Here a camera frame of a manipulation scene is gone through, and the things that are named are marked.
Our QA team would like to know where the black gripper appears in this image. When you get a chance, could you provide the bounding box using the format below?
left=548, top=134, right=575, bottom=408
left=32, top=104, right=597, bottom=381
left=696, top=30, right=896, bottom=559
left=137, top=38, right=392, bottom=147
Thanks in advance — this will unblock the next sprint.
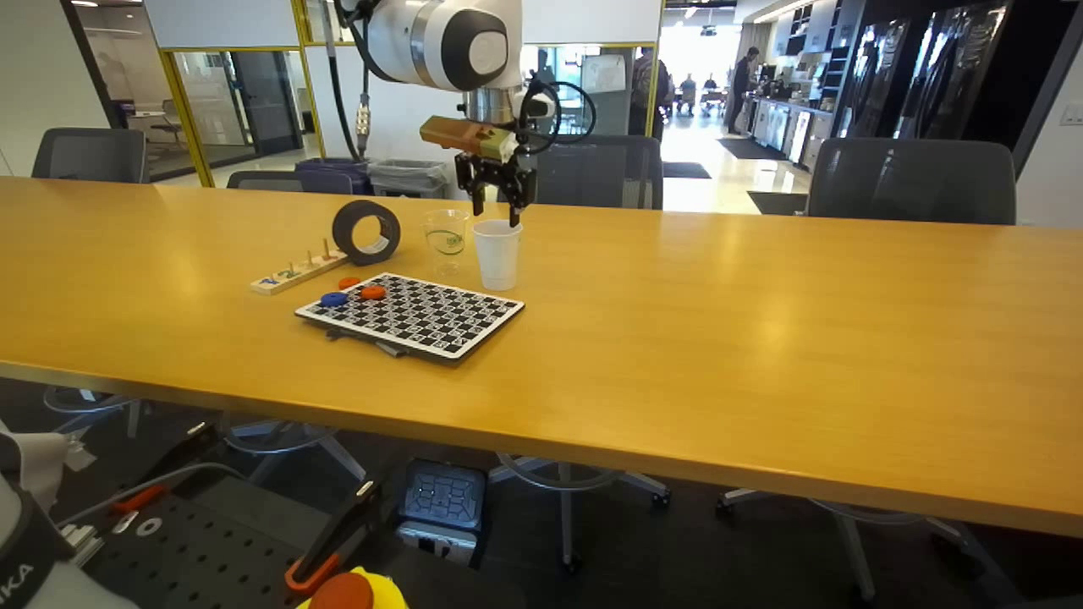
left=452, top=153, right=533, bottom=226

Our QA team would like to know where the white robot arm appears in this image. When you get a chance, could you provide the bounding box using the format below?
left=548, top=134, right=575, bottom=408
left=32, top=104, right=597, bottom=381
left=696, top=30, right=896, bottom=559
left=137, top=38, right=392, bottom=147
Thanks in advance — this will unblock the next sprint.
left=331, top=0, right=531, bottom=226

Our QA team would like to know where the white paper cup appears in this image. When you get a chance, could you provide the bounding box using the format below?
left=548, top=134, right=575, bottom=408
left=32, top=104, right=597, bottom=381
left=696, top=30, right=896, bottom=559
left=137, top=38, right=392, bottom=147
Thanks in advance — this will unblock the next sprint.
left=472, top=224, right=521, bottom=290

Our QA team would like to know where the clear plastic cup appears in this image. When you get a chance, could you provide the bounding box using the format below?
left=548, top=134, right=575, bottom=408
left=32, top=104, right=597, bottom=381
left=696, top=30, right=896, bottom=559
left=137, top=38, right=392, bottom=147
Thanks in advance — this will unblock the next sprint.
left=425, top=210, right=467, bottom=255

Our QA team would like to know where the grey office chair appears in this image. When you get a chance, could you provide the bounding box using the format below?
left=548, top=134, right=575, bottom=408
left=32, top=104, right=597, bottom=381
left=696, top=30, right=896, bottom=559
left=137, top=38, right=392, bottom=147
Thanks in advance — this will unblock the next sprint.
left=524, top=134, right=662, bottom=210
left=806, top=137, right=1014, bottom=224
left=31, top=127, right=145, bottom=181

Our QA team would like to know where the checkerboard calibration board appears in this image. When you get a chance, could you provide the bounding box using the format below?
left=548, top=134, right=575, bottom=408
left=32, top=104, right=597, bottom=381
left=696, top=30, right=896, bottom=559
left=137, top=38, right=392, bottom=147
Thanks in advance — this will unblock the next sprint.
left=298, top=271, right=524, bottom=360

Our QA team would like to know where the black tape roll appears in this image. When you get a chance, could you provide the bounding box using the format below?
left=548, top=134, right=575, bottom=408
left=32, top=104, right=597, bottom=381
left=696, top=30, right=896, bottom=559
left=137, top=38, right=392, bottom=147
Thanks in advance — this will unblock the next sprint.
left=331, top=198, right=401, bottom=267

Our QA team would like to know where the wooden number puzzle strip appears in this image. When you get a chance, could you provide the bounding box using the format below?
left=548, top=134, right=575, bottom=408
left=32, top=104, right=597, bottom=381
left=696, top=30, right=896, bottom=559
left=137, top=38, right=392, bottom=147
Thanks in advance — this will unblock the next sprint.
left=251, top=252, right=344, bottom=294

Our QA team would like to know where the person in dark clothes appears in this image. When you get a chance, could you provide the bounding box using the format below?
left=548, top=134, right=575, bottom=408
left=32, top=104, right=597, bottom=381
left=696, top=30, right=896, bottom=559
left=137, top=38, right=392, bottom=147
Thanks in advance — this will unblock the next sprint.
left=728, top=47, right=762, bottom=130

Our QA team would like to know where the blue grey box under table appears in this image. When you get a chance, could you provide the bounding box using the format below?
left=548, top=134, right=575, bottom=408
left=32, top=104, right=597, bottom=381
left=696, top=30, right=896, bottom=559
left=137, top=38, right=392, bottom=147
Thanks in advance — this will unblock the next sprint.
left=397, top=458, right=486, bottom=566

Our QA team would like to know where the yellow red emergency stop button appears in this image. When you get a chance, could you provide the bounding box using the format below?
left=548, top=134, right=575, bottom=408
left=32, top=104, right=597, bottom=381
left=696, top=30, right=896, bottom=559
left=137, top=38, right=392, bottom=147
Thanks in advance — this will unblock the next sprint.
left=298, top=569, right=408, bottom=609

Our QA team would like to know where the wrist camera on wooden mount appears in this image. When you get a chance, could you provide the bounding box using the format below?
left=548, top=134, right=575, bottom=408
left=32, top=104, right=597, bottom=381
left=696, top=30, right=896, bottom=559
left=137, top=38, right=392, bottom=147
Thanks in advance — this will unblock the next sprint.
left=418, top=115, right=517, bottom=161

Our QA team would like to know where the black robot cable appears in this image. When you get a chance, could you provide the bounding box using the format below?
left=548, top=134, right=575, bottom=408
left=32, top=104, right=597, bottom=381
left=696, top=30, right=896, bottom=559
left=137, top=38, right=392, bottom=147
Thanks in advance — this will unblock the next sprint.
left=517, top=75, right=597, bottom=158

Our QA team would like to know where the black orange handled tool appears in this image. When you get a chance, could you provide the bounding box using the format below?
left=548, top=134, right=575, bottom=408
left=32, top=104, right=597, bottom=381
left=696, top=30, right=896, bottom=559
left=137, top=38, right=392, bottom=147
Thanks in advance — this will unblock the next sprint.
left=283, top=480, right=376, bottom=599

